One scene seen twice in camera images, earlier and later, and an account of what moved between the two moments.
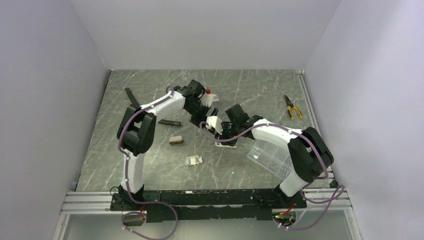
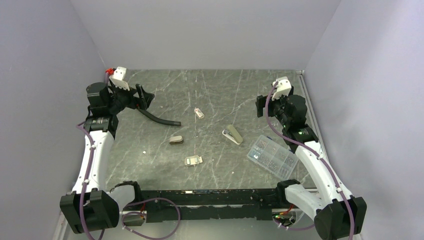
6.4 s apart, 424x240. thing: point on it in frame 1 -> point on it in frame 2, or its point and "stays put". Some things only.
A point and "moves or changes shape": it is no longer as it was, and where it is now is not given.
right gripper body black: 229,131 -> 275,106
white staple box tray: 194,160 stays put
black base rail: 164,205 stays put
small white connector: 214,121 -> 283,87
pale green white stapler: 219,144 moves or changes shape
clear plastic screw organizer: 273,157 stays put
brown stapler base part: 176,140 stays put
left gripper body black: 198,112 -> 122,98
